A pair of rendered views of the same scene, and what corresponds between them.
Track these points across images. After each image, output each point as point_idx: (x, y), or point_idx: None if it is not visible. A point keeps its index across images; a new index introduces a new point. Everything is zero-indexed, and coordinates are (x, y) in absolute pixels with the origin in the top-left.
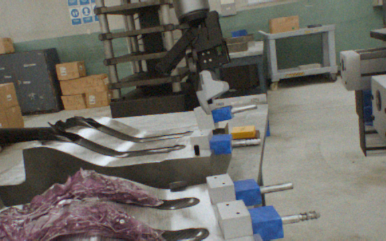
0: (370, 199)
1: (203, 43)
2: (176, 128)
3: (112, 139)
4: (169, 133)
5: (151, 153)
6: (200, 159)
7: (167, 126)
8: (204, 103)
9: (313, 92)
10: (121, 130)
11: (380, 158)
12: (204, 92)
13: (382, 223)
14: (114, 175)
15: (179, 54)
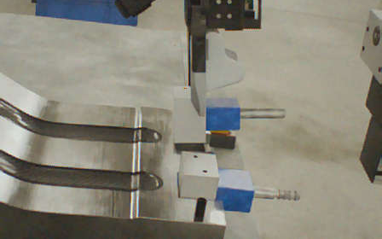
0: (281, 177)
1: None
2: (108, 106)
3: (2, 124)
4: (101, 121)
5: (95, 186)
6: (206, 228)
7: (42, 55)
8: (202, 96)
9: None
10: (8, 98)
11: (298, 110)
12: (206, 75)
13: (295, 219)
14: (27, 224)
15: None
